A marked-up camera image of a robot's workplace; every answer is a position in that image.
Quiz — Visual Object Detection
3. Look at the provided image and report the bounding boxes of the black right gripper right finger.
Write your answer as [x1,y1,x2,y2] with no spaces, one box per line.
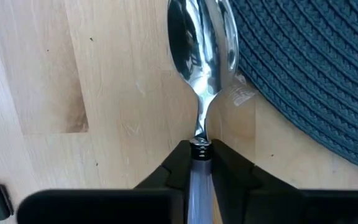
[211,139,303,224]

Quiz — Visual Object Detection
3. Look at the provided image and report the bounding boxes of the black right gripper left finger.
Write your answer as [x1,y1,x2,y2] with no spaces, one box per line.
[134,139,193,191]

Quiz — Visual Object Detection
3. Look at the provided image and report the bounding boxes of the lilac-handled metal spoon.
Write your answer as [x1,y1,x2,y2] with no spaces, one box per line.
[166,0,241,224]

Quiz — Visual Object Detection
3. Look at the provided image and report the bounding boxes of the dark blue woven placemat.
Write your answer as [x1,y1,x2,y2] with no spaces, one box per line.
[228,0,358,175]

